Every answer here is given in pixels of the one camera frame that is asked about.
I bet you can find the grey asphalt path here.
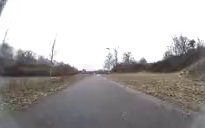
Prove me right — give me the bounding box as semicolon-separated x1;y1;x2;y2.
0;73;205;128

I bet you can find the thin leaning pole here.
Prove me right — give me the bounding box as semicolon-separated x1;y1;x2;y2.
49;34;58;78

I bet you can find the dark hedge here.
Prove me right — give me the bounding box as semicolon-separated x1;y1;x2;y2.
0;43;80;78

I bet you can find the row of bare trees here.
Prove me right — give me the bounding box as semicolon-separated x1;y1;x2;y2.
103;33;205;74

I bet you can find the dry grass verge with leaves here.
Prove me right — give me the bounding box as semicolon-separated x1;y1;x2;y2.
0;74;86;114

